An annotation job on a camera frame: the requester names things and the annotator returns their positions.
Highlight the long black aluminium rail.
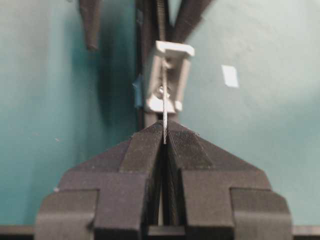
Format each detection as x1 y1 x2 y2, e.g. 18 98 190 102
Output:
133 0 171 131

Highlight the thin white steel wire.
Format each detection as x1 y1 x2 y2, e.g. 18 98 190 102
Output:
161 58 173 145

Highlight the small white tape patch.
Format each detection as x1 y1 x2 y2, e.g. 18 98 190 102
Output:
221 65 239 88

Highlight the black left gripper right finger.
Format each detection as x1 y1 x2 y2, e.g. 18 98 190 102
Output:
167 121 293 240

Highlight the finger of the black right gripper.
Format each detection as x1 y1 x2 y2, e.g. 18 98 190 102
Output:
169 0 215 43
78 0 102 51

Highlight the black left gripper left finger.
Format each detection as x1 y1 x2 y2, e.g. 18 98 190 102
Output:
34 121 163 240

